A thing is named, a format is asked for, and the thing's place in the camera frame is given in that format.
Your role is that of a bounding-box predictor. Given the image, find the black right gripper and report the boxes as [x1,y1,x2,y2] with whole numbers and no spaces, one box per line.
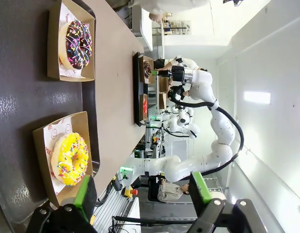
[151,65,185,83]

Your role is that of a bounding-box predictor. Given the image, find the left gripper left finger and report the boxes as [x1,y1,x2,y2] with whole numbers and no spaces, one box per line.
[25,174,99,233]

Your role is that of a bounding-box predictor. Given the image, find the dark brown tray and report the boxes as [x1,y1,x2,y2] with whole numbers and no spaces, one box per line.
[0,0,101,233]

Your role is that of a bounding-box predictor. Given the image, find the bystander in white t-shirt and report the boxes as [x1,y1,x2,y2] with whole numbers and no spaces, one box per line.
[153,56,209,72]

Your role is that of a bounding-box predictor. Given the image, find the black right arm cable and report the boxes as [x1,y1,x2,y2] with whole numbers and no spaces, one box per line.
[168,83,245,176]

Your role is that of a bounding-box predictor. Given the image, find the brown background carton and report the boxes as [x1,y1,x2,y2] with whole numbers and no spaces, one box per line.
[159,93,168,110]
[158,76,169,93]

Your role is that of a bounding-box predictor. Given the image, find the seated bystander grey jacket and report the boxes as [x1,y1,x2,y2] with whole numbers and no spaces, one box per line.
[156,182,191,204]

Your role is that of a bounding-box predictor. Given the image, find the white printed paper liner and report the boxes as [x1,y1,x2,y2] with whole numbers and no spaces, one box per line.
[43,116,75,196]
[57,2,86,79]

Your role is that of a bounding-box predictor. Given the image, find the yellow sprinkled donut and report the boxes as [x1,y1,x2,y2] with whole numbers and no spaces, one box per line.
[50,132,89,187]

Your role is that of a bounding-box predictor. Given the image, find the aluminium profile robot stand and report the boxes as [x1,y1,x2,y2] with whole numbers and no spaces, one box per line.
[92,185,141,233]

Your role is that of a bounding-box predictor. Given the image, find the background storage shelf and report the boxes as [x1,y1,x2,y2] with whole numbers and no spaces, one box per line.
[152,12,192,36]

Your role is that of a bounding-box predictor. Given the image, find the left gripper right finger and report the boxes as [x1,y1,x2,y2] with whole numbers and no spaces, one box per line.
[187,171,267,233]

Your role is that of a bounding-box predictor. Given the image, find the bystander in black t-shirt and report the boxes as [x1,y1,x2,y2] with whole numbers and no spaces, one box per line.
[167,85,191,101]

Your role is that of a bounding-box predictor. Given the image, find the dark donut white drizzle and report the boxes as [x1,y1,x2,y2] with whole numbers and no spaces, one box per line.
[58,19,93,70]

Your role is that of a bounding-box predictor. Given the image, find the chocolate donut orange sprinkles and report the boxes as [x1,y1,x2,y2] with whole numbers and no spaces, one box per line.
[143,61,152,80]

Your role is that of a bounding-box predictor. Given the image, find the ceiling light panel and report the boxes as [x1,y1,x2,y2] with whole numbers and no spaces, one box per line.
[243,91,271,105]

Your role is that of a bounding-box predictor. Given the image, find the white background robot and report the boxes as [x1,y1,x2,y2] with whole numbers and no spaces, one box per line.
[161,106,200,139]

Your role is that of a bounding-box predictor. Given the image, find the person's right hand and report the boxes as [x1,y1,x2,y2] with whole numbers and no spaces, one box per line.
[149,12,164,24]

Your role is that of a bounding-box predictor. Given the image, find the brown cardboard donut box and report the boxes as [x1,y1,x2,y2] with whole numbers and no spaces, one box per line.
[139,93,149,122]
[32,111,94,208]
[139,55,157,85]
[47,0,96,83]

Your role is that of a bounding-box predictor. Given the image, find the yellow emergency stop button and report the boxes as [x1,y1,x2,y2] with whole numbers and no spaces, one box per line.
[122,185,139,199]

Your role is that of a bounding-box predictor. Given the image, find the white side table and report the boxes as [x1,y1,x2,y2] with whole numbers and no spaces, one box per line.
[139,6,154,52]

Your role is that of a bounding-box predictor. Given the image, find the large black handled tray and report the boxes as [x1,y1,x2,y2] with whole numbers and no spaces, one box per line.
[132,51,147,128]

